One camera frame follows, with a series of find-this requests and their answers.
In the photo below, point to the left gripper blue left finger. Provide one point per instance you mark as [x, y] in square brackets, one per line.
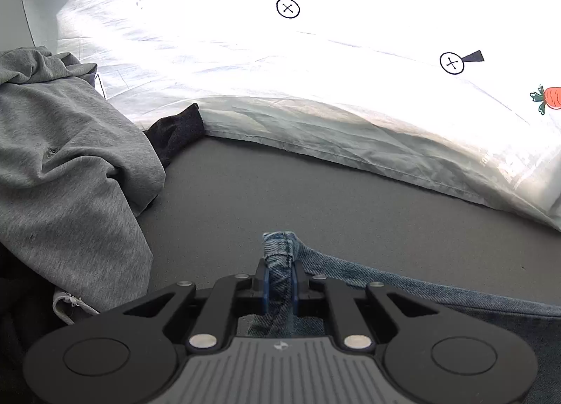
[262, 287]

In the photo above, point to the black garment pile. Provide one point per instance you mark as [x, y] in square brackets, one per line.
[170, 135]

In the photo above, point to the blue denim jeans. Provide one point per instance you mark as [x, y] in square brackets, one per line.
[536, 323]

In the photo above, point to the grey sweatshirt garment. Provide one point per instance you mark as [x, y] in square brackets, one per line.
[75, 176]

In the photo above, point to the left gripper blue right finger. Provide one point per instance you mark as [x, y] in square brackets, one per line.
[298, 288]

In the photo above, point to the white printed curtain sheet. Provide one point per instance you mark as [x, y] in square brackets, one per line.
[447, 94]

